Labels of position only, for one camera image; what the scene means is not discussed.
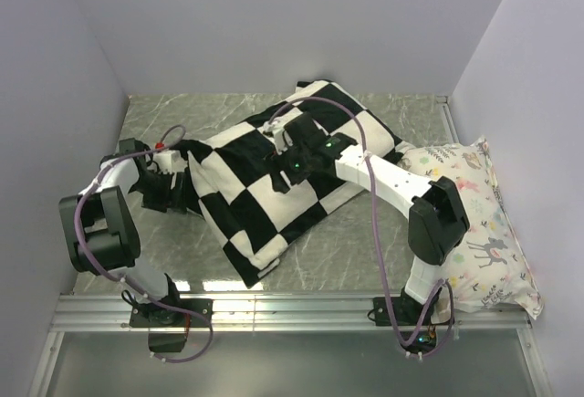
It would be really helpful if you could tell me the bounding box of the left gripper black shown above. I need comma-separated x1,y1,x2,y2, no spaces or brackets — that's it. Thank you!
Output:
131,169,186,213

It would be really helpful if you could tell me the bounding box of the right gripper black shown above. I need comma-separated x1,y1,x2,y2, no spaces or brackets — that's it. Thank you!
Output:
264,141,314,194

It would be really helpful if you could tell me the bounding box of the black white checkered pillowcase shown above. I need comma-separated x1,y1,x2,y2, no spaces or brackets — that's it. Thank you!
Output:
175,80,412,287

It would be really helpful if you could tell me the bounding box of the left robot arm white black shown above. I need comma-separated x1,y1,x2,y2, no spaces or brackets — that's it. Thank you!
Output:
58,138,184,326

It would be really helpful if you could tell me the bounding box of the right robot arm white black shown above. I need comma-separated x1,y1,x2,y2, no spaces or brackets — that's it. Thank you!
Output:
262,115,470,324

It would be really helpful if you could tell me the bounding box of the floral printed pillow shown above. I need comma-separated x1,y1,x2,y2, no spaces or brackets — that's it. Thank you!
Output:
400,138,544,320

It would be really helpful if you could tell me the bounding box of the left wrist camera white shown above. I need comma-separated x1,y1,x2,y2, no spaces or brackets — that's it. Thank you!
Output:
152,142,188,175

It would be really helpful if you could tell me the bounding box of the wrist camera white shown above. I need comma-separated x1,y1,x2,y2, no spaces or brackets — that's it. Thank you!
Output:
152,142,188,175
261,118,293,152

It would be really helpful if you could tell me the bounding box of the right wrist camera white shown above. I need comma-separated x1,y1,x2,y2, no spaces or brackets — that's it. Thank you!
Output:
261,118,293,152

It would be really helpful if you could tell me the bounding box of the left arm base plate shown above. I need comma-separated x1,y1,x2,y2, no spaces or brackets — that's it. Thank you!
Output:
129,298,213,329

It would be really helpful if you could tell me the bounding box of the aluminium right side rail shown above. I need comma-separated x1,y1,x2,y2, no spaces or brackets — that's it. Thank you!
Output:
434,96,460,143

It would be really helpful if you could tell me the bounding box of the aluminium rail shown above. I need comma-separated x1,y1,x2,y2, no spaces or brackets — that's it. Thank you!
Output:
434,96,460,143
48,294,535,335

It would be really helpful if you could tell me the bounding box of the aluminium front rail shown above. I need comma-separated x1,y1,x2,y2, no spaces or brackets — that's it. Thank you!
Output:
48,294,535,335

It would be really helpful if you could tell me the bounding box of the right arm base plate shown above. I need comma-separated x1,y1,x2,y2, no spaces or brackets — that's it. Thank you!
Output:
364,296,439,328

